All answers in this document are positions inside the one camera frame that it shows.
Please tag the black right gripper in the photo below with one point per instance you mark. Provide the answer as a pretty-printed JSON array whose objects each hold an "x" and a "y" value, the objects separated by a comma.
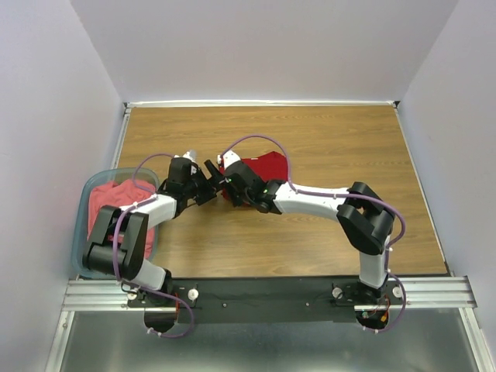
[{"x": 235, "y": 201}]

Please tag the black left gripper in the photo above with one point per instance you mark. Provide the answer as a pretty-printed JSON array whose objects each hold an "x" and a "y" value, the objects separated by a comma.
[{"x": 209, "y": 191}]

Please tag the dark red t-shirt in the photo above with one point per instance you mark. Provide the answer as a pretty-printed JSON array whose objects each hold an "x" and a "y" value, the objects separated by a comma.
[{"x": 272, "y": 165}]

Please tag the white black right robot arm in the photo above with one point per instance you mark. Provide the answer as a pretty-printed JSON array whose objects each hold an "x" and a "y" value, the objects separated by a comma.
[{"x": 366, "y": 220}]

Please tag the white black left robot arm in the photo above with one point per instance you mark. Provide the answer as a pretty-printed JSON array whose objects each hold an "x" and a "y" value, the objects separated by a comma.
[{"x": 116, "y": 245}]

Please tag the clear blue plastic bin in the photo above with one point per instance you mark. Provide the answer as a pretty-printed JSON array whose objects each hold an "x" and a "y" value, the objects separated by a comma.
[{"x": 81, "y": 226}]

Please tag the pink t-shirt in bin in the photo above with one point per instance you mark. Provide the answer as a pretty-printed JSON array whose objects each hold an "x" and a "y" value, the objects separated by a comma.
[{"x": 116, "y": 194}]

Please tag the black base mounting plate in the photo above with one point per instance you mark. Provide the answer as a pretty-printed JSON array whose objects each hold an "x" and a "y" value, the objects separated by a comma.
[{"x": 266, "y": 300}]

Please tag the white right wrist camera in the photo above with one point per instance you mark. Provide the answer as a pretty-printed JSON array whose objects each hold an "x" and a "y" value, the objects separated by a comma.
[{"x": 225, "y": 160}]

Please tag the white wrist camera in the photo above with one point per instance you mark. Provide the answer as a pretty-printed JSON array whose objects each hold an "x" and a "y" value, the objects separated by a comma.
[
  {"x": 225, "y": 160},
  {"x": 190, "y": 155}
]

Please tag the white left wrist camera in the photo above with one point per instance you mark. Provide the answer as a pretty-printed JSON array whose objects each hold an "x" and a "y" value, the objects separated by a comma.
[{"x": 190, "y": 155}]

